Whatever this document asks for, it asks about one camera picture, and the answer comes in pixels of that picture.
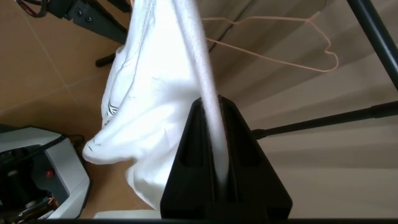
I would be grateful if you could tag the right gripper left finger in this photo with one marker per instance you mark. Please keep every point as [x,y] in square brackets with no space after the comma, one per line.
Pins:
[186,186]

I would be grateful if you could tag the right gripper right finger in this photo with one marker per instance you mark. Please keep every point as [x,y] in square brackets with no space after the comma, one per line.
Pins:
[258,186]

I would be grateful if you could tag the white printed t-shirt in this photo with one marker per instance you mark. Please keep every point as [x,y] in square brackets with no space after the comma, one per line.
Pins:
[149,109]

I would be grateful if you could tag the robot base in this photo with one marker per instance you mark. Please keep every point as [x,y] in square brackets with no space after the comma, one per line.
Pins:
[62,155]

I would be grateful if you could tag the pink clothes hanger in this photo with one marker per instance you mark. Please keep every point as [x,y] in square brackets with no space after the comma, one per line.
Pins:
[337,62]

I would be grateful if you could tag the black clothes rack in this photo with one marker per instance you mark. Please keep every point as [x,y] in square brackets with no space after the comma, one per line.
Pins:
[373,28]

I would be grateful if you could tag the beige curtain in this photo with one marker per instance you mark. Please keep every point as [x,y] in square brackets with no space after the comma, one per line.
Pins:
[311,171]

